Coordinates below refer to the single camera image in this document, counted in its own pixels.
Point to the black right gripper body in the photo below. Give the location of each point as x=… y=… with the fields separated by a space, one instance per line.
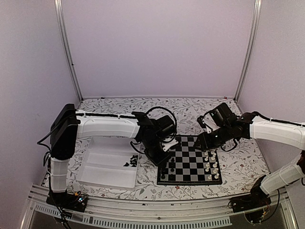
x=223 y=136

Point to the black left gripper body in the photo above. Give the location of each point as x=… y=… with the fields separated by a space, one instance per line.
x=152 y=152

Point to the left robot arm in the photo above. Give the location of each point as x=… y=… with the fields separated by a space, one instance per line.
x=72 y=124

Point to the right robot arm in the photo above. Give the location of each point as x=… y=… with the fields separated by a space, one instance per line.
x=284 y=135

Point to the pile of black chess pieces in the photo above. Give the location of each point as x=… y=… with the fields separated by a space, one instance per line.
x=133 y=162

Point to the white chess piece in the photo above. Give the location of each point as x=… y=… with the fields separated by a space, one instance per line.
x=206 y=154
x=213 y=154

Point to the floral patterned table mat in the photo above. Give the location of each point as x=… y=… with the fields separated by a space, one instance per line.
x=240 y=167

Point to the black and silver chessboard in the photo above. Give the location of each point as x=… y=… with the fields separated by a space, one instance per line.
x=191 y=169

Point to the white plastic tray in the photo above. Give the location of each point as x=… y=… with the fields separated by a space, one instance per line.
x=102 y=165

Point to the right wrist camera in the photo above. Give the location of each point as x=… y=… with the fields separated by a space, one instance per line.
x=203 y=124

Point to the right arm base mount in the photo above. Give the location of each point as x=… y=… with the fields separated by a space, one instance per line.
x=258 y=207

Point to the aluminium front rail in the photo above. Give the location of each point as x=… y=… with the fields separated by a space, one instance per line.
x=184 y=207

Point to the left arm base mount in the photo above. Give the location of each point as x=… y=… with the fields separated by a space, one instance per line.
x=75 y=201

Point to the aluminium frame post right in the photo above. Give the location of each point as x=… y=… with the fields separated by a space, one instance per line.
x=249 y=50

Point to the aluminium frame post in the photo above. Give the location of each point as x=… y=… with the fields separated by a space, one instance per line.
x=249 y=50
x=66 y=47

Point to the aluminium frame post left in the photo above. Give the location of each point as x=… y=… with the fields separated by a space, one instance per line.
x=66 y=47

